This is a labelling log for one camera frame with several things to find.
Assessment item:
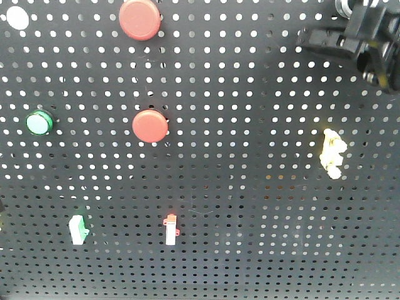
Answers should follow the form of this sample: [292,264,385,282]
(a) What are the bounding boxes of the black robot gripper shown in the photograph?
[296,1,399,93]

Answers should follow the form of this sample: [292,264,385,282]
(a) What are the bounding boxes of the black rotary selector switch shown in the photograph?
[334,0,356,19]

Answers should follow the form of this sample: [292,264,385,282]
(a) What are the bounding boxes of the upper red mushroom button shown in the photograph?
[119,0,161,41]

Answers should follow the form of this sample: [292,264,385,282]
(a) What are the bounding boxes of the red mushroom button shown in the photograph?
[119,0,161,41]
[132,109,168,143]

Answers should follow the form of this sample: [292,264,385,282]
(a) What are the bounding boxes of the lower red mushroom button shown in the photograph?
[132,109,168,143]

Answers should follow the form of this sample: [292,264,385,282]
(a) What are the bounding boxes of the green illuminated push button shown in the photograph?
[25,109,54,136]

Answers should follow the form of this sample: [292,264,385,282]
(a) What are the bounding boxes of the black perforated pegboard panel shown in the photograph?
[1,1,399,299]

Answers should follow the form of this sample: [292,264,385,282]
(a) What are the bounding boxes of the white round panel plug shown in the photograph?
[6,6,29,31]

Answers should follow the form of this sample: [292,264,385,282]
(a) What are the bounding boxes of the yellow toggle switch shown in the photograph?
[319,128,348,180]

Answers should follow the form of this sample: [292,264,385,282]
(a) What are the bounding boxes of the white red rocker switch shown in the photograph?
[163,214,180,246]

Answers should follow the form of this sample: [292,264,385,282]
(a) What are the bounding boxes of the white green rocker switch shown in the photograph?
[68,215,89,246]

